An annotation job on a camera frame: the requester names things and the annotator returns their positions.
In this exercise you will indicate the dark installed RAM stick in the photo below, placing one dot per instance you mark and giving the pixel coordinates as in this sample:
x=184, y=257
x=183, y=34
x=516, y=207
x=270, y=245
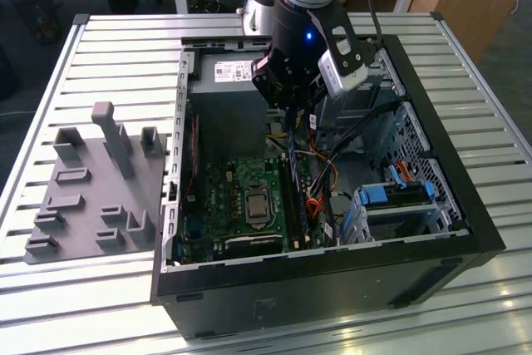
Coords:
x=301, y=213

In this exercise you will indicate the silver drive cage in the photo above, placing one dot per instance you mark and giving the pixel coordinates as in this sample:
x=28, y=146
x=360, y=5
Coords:
x=365, y=105

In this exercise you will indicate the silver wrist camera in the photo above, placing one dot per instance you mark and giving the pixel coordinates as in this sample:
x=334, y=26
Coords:
x=343, y=76

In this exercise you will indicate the black open PC case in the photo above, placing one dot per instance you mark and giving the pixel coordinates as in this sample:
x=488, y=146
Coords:
x=316, y=288

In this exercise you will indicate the black graphics card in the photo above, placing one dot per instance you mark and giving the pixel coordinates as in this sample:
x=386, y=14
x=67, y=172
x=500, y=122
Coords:
x=253, y=243

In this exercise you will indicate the silver CPU in socket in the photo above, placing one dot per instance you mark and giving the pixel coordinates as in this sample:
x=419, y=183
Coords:
x=258, y=207

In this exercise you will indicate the blue disk carrier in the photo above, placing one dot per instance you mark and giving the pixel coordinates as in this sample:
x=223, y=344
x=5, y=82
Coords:
x=376, y=196

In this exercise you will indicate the grey parts rack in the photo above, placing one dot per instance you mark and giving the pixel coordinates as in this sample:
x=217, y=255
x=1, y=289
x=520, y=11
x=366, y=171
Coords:
x=95, y=188

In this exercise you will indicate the black empty RAM slot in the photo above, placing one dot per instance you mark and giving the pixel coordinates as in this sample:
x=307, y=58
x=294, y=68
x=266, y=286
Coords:
x=287, y=205

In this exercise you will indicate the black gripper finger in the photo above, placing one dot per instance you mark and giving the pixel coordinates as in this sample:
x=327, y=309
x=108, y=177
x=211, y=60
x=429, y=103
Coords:
x=313, y=87
x=266, y=80

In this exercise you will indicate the grey power supply unit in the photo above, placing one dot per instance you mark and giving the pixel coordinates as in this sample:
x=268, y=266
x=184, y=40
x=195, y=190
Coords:
x=228, y=114

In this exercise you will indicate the blue RAM stick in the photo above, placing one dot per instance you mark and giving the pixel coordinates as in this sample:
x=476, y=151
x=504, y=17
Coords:
x=293, y=147

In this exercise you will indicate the green motherboard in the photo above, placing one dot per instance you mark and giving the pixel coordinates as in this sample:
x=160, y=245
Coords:
x=224, y=188

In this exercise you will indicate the perforated metal case panel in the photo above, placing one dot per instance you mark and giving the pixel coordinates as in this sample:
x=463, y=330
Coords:
x=428, y=151

